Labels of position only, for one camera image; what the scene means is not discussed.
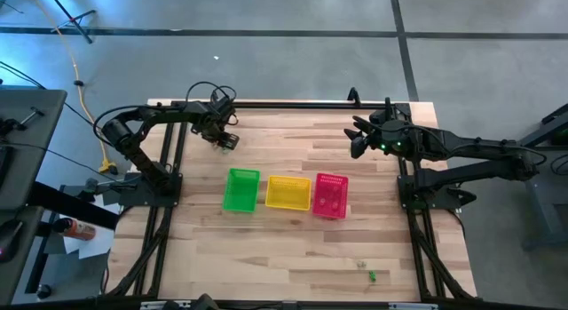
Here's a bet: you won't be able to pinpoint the yellow cable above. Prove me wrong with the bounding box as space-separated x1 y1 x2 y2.
25 0 118 176

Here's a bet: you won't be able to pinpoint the orange spray can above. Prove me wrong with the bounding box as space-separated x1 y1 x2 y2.
52 217 98 242

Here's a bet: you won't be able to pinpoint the white paper sheets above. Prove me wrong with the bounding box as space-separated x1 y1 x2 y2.
61 192 122 261

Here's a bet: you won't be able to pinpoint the black tripod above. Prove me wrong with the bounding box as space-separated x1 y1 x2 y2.
43 0 98 45

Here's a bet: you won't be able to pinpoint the black clamp tool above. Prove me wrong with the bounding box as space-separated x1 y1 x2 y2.
0 106 46 138

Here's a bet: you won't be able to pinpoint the black cable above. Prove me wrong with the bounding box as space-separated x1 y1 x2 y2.
0 60 97 127

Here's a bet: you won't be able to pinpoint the grey desk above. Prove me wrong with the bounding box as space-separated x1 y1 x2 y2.
0 87 68 212
0 205 46 305

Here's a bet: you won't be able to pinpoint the silver metal bracket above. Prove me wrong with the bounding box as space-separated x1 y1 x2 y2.
388 302 439 310
139 299 193 310

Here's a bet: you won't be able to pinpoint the red plastic basket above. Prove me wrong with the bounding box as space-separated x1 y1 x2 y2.
312 171 350 220

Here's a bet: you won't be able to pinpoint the black computer mouse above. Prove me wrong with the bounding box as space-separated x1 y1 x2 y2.
0 219 25 263

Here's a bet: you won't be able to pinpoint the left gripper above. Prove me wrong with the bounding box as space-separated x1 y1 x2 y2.
190 96 241 152

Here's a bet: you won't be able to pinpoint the yellow plastic basket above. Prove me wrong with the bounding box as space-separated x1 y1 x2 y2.
264 174 313 212

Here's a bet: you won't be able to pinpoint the black beam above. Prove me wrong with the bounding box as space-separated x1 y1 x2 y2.
26 180 122 232

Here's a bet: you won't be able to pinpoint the grey metal stand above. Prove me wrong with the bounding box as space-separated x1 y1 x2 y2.
487 102 568 251

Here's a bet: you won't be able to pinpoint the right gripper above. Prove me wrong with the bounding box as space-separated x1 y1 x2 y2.
343 96 421 160

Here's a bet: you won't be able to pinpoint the green plastic basket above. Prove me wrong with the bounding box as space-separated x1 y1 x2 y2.
221 167 262 214

